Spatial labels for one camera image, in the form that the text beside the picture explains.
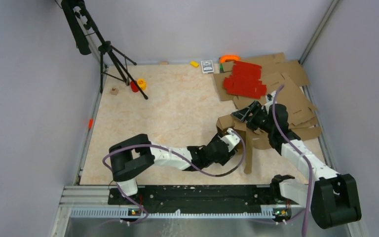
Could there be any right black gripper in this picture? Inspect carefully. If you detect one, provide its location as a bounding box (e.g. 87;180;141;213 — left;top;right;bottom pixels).
231;101;274;134

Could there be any brown cardboard box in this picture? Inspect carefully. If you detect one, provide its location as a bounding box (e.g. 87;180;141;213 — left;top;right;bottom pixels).
216;115;271;174

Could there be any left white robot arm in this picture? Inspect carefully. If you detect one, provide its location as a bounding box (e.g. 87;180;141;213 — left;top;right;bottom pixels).
103;129;243;204

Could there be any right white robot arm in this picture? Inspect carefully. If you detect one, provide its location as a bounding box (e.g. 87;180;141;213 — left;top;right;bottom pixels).
231;101;362;229

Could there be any red cardboard box blank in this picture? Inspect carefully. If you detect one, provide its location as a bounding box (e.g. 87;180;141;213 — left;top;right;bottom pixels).
223;61;267;99

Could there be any stack of brown cardboard blanks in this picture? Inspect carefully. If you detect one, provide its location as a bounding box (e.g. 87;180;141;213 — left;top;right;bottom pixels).
213;52;324;141

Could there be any playing card deck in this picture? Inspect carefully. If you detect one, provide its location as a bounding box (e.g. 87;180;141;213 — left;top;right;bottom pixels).
200;60;214;74

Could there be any yellow block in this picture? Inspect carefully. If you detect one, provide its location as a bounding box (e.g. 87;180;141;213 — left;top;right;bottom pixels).
190;61;199;68

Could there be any yellow and red toy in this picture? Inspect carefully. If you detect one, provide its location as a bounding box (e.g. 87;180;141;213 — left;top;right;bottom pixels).
130;78;147;92

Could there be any small wooden block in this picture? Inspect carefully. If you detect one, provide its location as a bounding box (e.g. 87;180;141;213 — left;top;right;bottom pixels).
110;87;119;95

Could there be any small orange clip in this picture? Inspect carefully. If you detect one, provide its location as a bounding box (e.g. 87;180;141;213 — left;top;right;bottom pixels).
88;118;94;130

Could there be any black tripod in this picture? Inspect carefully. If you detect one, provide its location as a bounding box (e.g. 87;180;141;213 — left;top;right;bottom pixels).
59;0;149;100

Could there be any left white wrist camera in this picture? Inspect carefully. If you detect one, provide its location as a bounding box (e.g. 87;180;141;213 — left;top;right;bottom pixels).
220;128;241;152

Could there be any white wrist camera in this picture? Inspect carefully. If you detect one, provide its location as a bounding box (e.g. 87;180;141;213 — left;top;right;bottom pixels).
220;128;241;152
264;91;276;113

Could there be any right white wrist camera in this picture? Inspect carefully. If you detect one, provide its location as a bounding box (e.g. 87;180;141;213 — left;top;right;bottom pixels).
264;91;276;113

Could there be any orange tape ring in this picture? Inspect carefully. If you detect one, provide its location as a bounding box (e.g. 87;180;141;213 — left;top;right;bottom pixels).
219;54;242;64

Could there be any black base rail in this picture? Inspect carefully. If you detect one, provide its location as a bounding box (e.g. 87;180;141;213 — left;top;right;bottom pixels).
108;185;294;222

